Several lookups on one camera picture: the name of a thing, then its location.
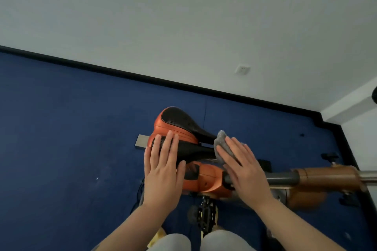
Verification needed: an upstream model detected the person's left hand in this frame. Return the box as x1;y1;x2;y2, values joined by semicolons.
143;130;187;215

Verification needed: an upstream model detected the person's right hand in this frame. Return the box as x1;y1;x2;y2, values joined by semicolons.
216;137;273;211

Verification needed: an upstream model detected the grey cleaning cloth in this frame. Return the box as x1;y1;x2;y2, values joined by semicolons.
213;130;245;166

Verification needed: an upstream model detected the orange and black bike saddle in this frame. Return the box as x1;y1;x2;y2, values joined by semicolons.
147;106;218;165

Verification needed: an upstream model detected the person's right forearm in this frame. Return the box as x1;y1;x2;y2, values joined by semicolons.
253;197;347;251

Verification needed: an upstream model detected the person's left forearm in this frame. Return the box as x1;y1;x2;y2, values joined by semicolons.
91;201;175;251

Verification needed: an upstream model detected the grey bike base bar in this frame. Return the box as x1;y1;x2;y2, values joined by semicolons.
135;134;152;150

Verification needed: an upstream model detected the black bike pedal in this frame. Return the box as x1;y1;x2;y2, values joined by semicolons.
188;196;219;237

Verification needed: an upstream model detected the yellow object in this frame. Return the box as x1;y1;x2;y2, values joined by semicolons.
147;227;167;249

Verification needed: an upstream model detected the person's left leg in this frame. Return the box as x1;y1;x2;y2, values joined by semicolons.
147;233;192;251

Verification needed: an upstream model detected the person's leg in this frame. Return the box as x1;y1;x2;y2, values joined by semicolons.
147;233;192;251
200;230;257;251

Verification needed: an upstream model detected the black adjustment knob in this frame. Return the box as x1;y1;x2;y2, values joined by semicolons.
321;152;340;165

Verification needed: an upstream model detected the person's right leg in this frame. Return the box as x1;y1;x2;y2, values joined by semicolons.
200;230;257;251

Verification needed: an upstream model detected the orange exercise bike frame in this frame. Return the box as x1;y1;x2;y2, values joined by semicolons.
182;160;367;211

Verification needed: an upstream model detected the silver bike post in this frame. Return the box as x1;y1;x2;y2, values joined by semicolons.
358;170;377;186

